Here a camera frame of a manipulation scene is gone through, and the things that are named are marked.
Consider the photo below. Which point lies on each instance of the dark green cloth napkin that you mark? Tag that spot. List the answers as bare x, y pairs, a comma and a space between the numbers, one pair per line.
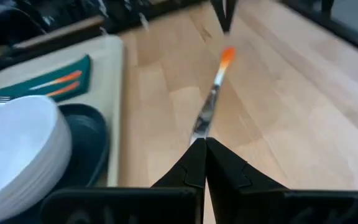
73, 67

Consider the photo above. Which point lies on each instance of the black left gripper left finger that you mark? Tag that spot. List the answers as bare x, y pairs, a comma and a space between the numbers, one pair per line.
188, 174

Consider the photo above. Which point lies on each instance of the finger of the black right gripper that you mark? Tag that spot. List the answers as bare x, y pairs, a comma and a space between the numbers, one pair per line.
232, 6
218, 7

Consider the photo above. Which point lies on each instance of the dark teal plate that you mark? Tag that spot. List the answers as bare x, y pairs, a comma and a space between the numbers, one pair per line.
85, 140

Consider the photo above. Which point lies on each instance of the white ribbed bowl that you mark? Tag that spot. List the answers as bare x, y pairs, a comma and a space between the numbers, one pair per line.
11, 143

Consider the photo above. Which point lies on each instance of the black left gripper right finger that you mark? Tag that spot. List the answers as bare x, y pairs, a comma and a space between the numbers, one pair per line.
235, 193

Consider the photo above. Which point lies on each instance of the beige plastic tray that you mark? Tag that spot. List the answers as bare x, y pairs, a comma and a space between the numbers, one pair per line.
110, 77

